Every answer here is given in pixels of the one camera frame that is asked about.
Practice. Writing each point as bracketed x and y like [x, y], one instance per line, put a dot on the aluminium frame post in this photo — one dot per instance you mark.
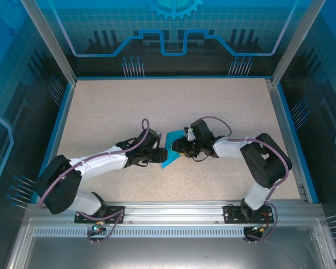
[53, 45]
[295, 45]

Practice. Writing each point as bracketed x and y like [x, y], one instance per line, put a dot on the blue printed gear panel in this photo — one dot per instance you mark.
[168, 16]

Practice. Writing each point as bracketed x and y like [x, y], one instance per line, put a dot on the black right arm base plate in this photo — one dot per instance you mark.
[230, 215]

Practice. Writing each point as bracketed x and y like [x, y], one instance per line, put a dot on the grey sheet metal tray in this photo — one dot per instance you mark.
[170, 255]

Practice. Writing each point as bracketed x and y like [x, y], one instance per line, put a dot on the blue printed side panel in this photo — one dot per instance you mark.
[324, 84]
[16, 84]

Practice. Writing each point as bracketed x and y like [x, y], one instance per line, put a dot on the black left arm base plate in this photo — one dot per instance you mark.
[114, 215]

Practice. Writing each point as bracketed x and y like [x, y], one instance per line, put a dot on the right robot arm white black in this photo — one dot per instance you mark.
[229, 147]

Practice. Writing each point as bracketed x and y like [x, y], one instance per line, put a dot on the aluminium mounting rail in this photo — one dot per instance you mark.
[170, 213]

